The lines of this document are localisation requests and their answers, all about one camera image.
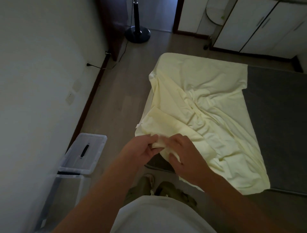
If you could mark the person's left hand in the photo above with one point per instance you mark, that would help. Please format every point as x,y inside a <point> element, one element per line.
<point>136,148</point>

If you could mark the person's right hand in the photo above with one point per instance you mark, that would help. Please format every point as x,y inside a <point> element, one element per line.
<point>191,160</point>

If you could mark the person's left thumb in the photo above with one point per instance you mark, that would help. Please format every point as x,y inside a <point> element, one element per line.
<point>150,139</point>

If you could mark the person's right thumb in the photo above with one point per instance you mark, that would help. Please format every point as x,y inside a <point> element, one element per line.
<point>174,157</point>

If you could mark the pale yellow bed sheet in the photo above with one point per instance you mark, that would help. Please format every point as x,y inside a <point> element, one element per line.
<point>203,124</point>

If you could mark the person's left forearm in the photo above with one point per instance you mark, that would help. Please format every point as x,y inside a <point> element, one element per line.
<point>96,199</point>

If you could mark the person's right forearm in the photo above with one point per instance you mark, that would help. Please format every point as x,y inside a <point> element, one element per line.
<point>230,206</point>

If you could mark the person's light shoe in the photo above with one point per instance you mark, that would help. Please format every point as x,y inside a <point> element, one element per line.
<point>150,180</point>

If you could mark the person's olive trousers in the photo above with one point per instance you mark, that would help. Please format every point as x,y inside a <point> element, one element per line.
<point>165,192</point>

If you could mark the person's white shirt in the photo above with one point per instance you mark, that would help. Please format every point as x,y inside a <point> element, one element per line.
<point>158,216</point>

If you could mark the clear plastic storage box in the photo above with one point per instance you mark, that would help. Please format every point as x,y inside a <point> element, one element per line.
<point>81,153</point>

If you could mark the white bin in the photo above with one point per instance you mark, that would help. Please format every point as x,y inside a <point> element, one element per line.
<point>64,194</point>

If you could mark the grey mattress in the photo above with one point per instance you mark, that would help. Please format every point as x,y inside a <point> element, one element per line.
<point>278,124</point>

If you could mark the black floor fan stand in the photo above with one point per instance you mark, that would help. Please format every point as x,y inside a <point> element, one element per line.
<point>137,26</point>

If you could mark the dark wooden door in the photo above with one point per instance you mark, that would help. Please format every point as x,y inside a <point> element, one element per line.
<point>112,26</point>

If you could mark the white corner shelf unit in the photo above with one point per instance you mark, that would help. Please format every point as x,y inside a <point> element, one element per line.
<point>203,16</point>

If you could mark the white wardrobe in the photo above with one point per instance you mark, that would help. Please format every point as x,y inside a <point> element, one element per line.
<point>261,26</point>

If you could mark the white wall socket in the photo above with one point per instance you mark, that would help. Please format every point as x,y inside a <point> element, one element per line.
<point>70,97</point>

